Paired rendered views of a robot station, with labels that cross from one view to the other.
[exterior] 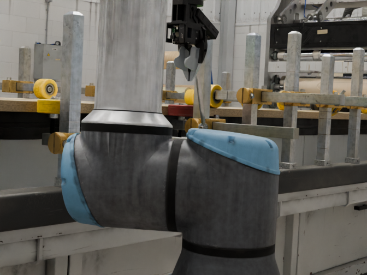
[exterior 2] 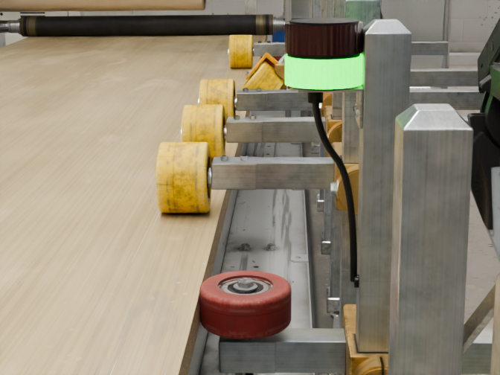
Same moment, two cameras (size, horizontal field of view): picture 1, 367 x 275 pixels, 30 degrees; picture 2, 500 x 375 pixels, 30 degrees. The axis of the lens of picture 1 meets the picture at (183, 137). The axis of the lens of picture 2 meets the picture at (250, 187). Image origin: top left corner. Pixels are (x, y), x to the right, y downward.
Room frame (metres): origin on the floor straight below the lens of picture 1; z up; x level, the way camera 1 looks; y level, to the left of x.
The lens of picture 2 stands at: (1.50, 0.47, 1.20)
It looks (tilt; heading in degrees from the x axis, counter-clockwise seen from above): 15 degrees down; 323
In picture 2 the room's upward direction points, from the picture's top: 1 degrees counter-clockwise
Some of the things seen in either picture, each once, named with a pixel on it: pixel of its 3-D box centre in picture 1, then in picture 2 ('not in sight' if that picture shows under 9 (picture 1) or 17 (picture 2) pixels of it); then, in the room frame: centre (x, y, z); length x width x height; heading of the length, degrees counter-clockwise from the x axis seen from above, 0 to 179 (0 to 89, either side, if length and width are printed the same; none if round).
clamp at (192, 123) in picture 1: (204, 126); (371, 359); (2.03, -0.06, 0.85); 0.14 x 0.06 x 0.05; 140
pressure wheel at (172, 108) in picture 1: (180, 121); (245, 341); (2.11, 0.01, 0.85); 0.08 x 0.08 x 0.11
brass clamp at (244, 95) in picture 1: (254, 96); (356, 176); (2.22, -0.22, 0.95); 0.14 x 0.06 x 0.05; 140
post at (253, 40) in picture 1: (249, 107); (357, 216); (2.20, -0.21, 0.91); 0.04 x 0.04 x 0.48; 50
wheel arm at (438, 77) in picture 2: not in sight; (393, 77); (2.73, -0.81, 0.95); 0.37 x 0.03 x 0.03; 50
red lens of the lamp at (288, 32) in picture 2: not in sight; (324, 36); (2.04, -0.01, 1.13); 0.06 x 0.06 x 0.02
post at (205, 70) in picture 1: (201, 109); (379, 313); (2.01, -0.05, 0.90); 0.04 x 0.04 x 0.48; 50
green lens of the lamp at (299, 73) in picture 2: not in sight; (323, 69); (2.04, -0.01, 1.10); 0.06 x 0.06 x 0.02
